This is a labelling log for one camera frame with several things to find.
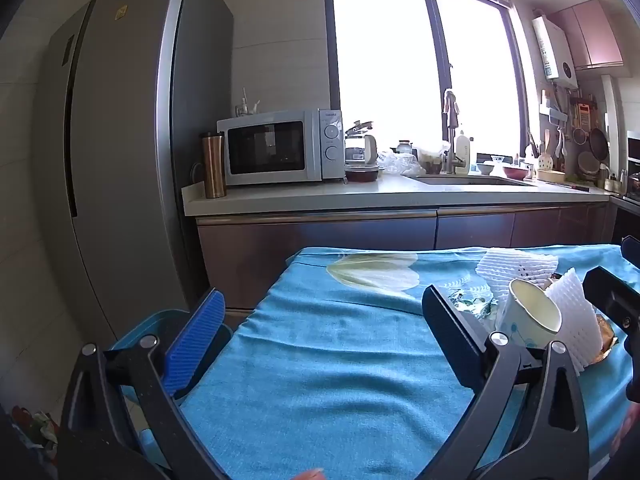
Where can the small white bowl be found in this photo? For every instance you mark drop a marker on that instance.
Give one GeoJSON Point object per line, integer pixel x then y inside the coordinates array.
{"type": "Point", "coordinates": [486, 168]}

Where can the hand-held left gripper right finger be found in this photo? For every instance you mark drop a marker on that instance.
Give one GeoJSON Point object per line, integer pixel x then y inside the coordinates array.
{"type": "Point", "coordinates": [447, 332]}

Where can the small white ornament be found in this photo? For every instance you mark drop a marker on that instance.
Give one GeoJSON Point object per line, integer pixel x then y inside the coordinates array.
{"type": "Point", "coordinates": [246, 105]}

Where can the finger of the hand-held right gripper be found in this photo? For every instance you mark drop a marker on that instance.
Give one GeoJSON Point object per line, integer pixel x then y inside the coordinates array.
{"type": "Point", "coordinates": [612, 300]}
{"type": "Point", "coordinates": [631, 249]}

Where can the pink wall cabinet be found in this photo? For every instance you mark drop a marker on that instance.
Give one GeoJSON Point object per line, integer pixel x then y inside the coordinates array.
{"type": "Point", "coordinates": [595, 35]}

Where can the white paper cup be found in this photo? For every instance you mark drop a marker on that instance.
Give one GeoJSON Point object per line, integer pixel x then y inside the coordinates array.
{"type": "Point", "coordinates": [525, 320]}

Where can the gold foil wrapper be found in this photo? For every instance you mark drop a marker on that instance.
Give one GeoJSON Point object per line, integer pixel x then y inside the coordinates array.
{"type": "Point", "coordinates": [606, 340]}

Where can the hanging kitchen utensils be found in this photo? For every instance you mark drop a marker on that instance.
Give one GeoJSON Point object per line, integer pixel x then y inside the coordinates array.
{"type": "Point", "coordinates": [590, 145]}

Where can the blue floral tablecloth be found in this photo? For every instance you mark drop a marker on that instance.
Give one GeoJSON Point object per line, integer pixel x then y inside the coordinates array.
{"type": "Point", "coordinates": [340, 360]}

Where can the small red bowl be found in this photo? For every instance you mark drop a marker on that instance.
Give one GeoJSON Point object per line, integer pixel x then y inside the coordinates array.
{"type": "Point", "coordinates": [515, 171]}

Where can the kitchen counter cabinet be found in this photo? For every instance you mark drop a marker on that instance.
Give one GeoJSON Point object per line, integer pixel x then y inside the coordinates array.
{"type": "Point", "coordinates": [325, 235]}

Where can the white dish soap bottle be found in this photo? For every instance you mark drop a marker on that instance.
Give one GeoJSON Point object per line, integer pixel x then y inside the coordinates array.
{"type": "Point", "coordinates": [464, 152]}

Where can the pale yellow dish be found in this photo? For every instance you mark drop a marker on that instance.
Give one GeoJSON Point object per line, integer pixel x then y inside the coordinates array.
{"type": "Point", "coordinates": [550, 175]}

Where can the white microwave oven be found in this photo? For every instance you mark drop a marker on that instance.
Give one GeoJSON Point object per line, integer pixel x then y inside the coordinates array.
{"type": "Point", "coordinates": [270, 147]}

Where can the copper thermos flask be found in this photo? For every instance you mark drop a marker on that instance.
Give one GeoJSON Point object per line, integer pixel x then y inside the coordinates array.
{"type": "Point", "coordinates": [214, 170]}

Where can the white foam fruit net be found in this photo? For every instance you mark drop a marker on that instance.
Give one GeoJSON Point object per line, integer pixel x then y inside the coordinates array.
{"type": "Point", "coordinates": [505, 272]}
{"type": "Point", "coordinates": [575, 320]}

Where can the white water heater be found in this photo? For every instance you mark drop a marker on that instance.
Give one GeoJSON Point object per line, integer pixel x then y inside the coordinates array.
{"type": "Point", "coordinates": [555, 50]}

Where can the person's left hand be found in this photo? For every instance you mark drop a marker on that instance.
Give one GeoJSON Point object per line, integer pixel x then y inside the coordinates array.
{"type": "Point", "coordinates": [310, 475]}

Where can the teal plastic bin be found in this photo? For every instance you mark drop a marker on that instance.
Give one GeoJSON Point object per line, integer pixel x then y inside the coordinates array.
{"type": "Point", "coordinates": [140, 324]}

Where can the person's right hand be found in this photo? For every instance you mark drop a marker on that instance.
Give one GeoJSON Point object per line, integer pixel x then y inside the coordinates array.
{"type": "Point", "coordinates": [629, 430]}

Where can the red packet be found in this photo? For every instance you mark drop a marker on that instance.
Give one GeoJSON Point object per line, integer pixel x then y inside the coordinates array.
{"type": "Point", "coordinates": [35, 425]}

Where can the kitchen window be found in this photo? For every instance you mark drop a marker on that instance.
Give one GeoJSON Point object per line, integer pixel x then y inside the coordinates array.
{"type": "Point", "coordinates": [380, 60]}

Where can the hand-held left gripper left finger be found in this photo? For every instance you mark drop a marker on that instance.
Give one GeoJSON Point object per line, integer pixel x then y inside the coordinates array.
{"type": "Point", "coordinates": [195, 340]}

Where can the steel kitchen faucet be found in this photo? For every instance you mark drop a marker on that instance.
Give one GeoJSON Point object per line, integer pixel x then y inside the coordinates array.
{"type": "Point", "coordinates": [451, 120]}

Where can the steel sink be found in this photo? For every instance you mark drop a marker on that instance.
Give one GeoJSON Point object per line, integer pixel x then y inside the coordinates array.
{"type": "Point", "coordinates": [465, 181]}

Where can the clear plastic bag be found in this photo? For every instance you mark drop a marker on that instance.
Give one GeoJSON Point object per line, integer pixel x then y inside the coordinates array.
{"type": "Point", "coordinates": [400, 164]}

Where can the dark red bowl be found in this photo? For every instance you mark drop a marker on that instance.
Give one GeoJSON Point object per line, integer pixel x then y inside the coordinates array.
{"type": "Point", "coordinates": [361, 174]}

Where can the glass electric kettle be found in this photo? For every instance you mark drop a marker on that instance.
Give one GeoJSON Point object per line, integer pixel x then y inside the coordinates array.
{"type": "Point", "coordinates": [369, 149]}

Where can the grey refrigerator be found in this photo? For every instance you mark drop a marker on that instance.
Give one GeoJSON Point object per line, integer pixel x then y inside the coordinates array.
{"type": "Point", "coordinates": [125, 160]}

